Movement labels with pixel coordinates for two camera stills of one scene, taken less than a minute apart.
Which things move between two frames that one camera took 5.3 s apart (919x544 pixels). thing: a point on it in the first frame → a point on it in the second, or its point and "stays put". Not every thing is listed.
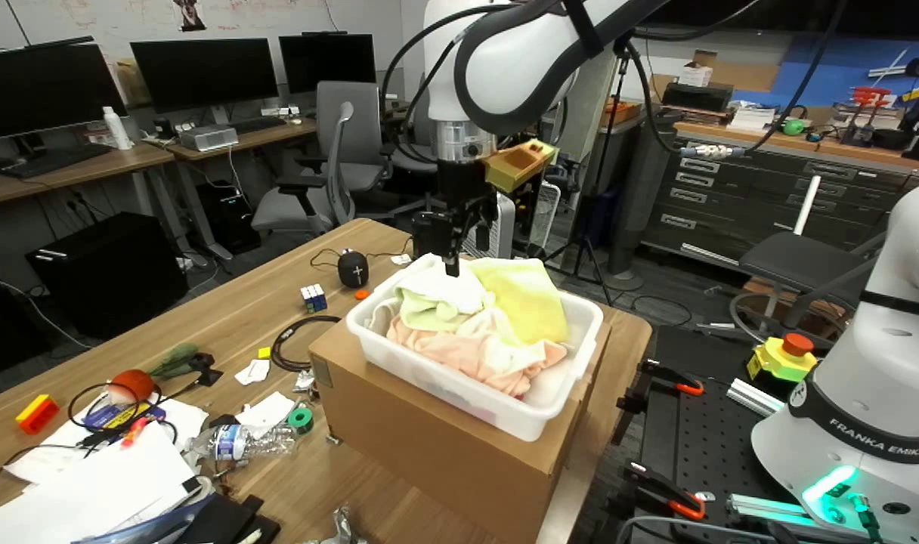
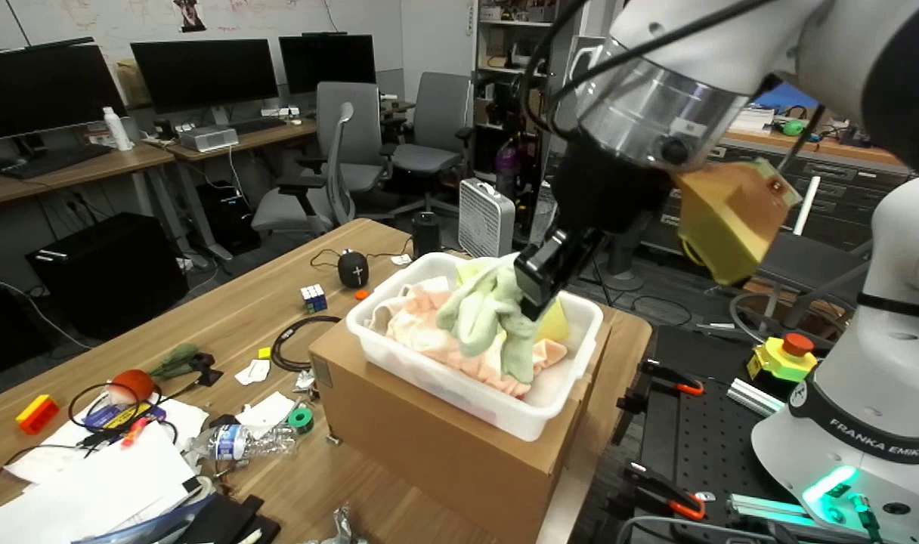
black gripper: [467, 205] → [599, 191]
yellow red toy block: [39, 414] stays put
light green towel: [423, 311] → [485, 308]
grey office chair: [350, 160] stays put
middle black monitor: [206, 72] stays put
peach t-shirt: [467, 351] stays put
